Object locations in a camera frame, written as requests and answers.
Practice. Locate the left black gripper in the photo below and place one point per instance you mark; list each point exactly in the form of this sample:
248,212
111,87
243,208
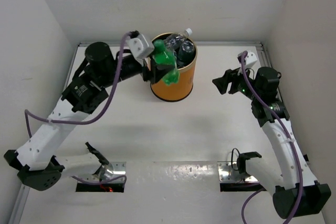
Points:
158,72

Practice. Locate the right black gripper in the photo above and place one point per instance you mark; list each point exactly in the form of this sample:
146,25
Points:
230,76

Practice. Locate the green Sprite bottle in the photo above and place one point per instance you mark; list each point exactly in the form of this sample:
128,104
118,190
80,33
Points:
164,55

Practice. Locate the clear ribbed bottle white cap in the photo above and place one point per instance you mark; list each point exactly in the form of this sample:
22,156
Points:
174,40

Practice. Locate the clear bottle dark green label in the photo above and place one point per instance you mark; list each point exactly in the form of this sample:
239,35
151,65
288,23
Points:
185,54

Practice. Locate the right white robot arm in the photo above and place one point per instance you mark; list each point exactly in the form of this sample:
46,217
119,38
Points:
296,191

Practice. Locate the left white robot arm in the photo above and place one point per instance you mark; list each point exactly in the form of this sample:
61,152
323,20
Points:
93,84

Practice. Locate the orange cylindrical bin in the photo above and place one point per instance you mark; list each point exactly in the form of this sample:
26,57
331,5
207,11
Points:
177,91

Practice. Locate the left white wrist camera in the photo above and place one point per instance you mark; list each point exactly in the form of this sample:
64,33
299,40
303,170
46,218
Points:
140,46

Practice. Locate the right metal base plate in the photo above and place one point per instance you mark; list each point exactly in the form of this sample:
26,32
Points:
228,173

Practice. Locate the metal base plate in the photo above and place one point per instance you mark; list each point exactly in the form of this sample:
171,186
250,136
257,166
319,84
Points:
114,172
228,173

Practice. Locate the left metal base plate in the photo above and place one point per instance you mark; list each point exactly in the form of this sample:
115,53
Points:
114,172

